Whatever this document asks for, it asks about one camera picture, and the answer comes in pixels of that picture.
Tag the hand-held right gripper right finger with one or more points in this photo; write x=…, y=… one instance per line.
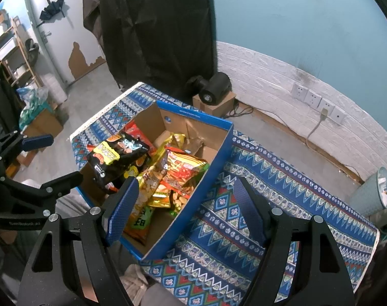
x=249, y=210

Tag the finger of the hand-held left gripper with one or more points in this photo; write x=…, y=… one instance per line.
x=62, y=181
x=37, y=142

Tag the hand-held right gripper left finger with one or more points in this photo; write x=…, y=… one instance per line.
x=123, y=210

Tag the green orange snack packet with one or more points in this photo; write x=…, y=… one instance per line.
x=141, y=224

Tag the yellow long chip packet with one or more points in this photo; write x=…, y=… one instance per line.
x=149, y=178
x=172, y=140

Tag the black yellow snack packet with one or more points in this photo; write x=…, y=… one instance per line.
x=113, y=161

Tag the blue cardboard box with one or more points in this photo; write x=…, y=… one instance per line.
x=187, y=226

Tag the large brown cardboard box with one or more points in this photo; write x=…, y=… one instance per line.
x=43, y=126

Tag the teal white plastic bags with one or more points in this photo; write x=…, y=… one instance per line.
x=32, y=105

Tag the blue patterned blanket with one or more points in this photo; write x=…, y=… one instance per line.
x=212, y=261

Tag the black hanging bag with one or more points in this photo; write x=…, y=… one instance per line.
x=31, y=54

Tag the wooden shelf rack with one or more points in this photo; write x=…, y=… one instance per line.
x=5, y=51

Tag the small brown cardboard box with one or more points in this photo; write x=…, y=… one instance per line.
x=219, y=106

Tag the light blue trash bin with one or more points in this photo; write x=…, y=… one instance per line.
x=368, y=194

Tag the white door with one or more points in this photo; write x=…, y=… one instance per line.
x=69, y=22

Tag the black cylindrical speaker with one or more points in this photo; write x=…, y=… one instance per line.
x=215, y=87

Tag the black folded umbrella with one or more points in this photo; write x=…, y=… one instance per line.
x=51, y=9

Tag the dark hanging cloth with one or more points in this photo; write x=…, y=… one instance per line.
x=155, y=32

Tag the white wall socket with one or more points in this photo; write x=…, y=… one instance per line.
x=339, y=114
x=298, y=91
x=313, y=98
x=328, y=103

